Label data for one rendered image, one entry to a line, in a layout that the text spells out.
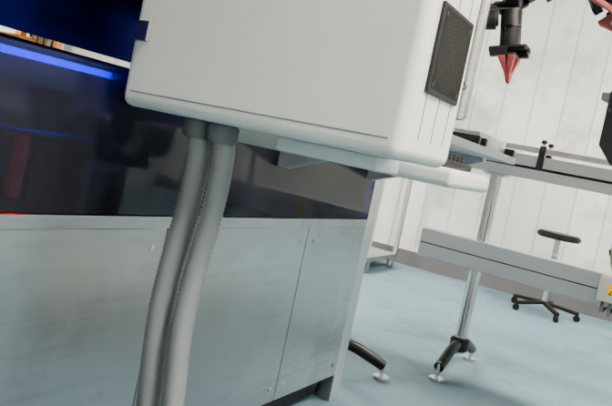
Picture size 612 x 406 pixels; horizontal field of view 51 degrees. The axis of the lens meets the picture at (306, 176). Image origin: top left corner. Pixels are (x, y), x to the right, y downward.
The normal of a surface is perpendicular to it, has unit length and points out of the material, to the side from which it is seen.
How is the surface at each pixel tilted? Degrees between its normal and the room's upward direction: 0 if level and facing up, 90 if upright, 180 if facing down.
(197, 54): 90
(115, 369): 90
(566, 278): 90
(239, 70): 90
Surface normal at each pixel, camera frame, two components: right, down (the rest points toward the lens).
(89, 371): 0.83, 0.20
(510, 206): -0.44, -0.04
